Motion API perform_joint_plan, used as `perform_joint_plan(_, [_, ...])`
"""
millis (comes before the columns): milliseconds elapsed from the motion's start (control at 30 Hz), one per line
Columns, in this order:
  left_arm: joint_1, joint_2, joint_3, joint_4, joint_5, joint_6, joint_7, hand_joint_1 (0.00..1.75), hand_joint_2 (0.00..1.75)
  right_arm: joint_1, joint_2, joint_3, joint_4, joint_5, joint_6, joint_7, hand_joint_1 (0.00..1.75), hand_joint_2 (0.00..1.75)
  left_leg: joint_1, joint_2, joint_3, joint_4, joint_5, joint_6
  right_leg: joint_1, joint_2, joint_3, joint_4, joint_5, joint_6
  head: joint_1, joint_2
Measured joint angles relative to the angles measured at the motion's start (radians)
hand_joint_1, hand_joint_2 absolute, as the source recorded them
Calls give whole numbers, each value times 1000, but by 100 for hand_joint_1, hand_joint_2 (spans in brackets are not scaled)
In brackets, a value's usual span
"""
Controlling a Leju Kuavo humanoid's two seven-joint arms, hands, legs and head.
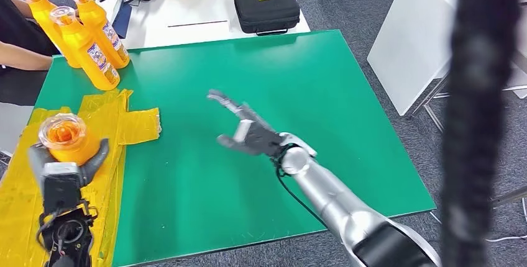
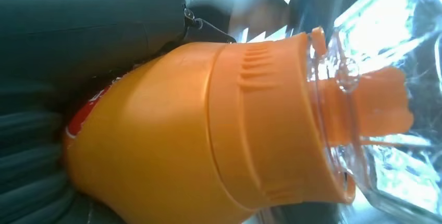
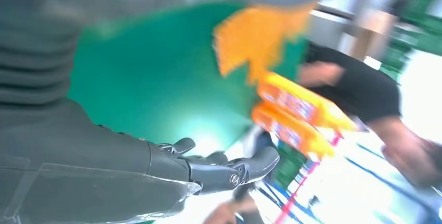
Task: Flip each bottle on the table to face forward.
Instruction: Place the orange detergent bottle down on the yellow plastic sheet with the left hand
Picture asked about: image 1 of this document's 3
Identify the black braided hanging cable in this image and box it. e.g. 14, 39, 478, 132
440, 0, 527, 267

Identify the black zipped carrying case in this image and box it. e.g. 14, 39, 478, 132
234, 0, 301, 37

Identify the yellow plastic sheet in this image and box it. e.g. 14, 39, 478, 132
0, 89, 162, 267

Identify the thin black stick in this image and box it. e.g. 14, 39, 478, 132
168, 20, 229, 28

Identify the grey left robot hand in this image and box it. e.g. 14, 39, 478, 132
27, 138, 111, 188

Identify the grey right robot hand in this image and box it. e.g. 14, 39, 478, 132
206, 89, 285, 158

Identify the dark blue folded stand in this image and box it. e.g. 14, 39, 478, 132
112, 0, 134, 40

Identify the yellow detergent bottle clear cap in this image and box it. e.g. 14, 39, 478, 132
38, 112, 102, 166
18, 0, 82, 70
67, 0, 131, 70
50, 5, 121, 92

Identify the person's body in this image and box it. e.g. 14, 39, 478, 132
0, 0, 63, 106

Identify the white desk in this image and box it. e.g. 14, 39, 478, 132
366, 0, 527, 117

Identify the steel frame table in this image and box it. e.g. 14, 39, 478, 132
405, 71, 527, 209

